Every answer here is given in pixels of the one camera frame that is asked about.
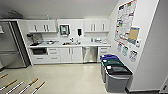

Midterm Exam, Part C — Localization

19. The bin sign on wall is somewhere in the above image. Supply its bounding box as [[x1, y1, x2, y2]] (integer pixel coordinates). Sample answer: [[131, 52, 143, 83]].
[[116, 42, 123, 53], [121, 45, 130, 57], [129, 49, 139, 63]]

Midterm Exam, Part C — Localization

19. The grey paper towel dispenser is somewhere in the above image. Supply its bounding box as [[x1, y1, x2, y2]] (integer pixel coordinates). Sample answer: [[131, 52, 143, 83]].
[[59, 24, 71, 37]]

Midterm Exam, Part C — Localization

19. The black built-in microwave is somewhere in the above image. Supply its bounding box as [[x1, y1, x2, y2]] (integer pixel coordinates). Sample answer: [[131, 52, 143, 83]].
[[31, 48, 48, 56]]

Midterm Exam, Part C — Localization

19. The stainless steel refrigerator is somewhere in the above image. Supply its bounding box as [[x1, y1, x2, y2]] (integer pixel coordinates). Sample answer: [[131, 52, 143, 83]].
[[0, 20, 31, 70]]

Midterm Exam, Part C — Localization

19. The steel kitchen sink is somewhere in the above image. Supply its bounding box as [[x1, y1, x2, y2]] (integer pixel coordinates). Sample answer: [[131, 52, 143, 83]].
[[62, 41, 82, 46]]

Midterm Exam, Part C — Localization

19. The white two-door base cabinet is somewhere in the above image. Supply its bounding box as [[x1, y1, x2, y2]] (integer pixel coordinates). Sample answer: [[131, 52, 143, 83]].
[[59, 46, 84, 64]]

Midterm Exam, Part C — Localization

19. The white drawer unit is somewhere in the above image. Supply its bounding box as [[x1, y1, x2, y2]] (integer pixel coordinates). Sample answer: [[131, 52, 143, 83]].
[[98, 45, 112, 63], [47, 47, 62, 64]]

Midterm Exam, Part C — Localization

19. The stainless steel dishwasher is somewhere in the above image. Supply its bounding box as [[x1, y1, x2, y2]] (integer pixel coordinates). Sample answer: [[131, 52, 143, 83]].
[[82, 46, 99, 64]]

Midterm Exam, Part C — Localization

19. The black coffee machine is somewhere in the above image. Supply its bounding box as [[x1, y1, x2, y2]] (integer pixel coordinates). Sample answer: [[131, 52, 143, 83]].
[[27, 33, 45, 46]]

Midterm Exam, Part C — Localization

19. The notice board with posters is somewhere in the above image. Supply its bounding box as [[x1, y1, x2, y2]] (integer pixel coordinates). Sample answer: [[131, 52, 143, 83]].
[[114, 0, 141, 46]]

